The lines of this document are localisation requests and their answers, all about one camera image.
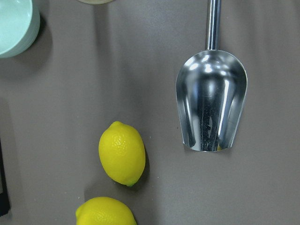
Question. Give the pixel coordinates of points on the metal ice scoop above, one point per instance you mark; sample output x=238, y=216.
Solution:
x=211, y=88

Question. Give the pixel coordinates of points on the yellow lemon near scoop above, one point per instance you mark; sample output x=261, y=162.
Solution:
x=122, y=153

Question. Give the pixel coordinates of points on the yellow lemon near lime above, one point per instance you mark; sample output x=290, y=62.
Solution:
x=104, y=211

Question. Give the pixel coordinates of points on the mint green bowl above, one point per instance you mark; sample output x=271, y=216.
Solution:
x=19, y=26

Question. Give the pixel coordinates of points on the steel muddler black tip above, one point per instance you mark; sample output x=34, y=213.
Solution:
x=4, y=199

